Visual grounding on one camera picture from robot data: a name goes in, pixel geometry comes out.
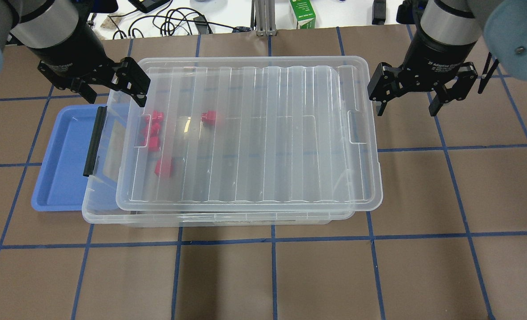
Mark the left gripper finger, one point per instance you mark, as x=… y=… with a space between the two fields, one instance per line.
x=83 y=88
x=132 y=80

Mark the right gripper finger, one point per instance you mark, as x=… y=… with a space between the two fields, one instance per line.
x=383 y=86
x=444 y=95

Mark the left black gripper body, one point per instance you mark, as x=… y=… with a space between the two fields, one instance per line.
x=68 y=51

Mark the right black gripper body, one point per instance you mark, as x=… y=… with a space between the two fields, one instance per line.
x=434 y=55

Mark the clear plastic box lid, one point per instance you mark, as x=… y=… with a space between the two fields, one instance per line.
x=293 y=134

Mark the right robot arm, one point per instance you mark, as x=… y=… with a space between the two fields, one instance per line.
x=446 y=32

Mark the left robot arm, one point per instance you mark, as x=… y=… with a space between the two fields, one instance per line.
x=71 y=56

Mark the clear plastic storage box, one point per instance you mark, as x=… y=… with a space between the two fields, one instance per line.
x=228 y=146

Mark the red block under lid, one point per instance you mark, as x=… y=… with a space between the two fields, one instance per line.
x=209 y=118

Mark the black power adapter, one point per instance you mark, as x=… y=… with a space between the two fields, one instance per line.
x=202 y=25

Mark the blue plastic tray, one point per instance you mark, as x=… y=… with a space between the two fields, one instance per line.
x=60 y=185

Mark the green white carton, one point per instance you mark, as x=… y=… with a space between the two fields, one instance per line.
x=303 y=14

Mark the black box handle bar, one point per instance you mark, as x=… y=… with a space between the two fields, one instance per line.
x=97 y=130

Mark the aluminium frame post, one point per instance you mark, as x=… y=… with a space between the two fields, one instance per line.
x=263 y=17

